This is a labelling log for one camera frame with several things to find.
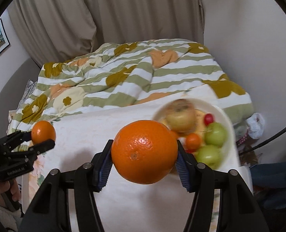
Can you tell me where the small mandarin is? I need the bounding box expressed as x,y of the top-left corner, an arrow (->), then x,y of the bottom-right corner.
185,133 -> 202,152

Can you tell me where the green apple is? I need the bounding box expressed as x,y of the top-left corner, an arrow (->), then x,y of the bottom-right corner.
204,122 -> 227,147
195,145 -> 222,170

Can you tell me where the large orange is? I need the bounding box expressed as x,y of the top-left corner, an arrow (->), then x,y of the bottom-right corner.
111,120 -> 178,184
31,120 -> 56,145

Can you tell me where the yellow-red apple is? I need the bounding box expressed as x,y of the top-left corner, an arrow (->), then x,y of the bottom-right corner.
165,99 -> 197,133

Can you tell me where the red cherry tomato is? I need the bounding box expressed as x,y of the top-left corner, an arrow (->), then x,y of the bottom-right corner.
204,113 -> 215,126

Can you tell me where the small mandarin edge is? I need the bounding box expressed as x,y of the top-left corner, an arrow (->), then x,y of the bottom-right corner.
171,130 -> 180,139

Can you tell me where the person's left hand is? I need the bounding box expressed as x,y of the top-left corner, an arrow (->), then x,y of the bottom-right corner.
0,179 -> 21,206

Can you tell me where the cream plate with duck print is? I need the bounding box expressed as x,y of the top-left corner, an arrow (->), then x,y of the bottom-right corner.
153,98 -> 240,172

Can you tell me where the white floral tablecloth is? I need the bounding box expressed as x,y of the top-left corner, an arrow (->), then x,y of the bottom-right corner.
22,84 -> 254,232

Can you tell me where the white plastic bag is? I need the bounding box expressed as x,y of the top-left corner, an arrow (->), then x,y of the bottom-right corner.
234,113 -> 265,147

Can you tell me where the grey headboard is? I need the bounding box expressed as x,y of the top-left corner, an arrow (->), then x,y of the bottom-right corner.
0,58 -> 41,138

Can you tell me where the green striped floral duvet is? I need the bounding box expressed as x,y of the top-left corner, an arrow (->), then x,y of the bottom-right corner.
7,39 -> 255,134

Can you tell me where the beige curtain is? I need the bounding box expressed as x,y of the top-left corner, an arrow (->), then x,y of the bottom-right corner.
7,0 -> 204,65

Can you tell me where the black cable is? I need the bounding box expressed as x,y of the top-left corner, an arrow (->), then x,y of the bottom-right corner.
238,117 -> 286,156

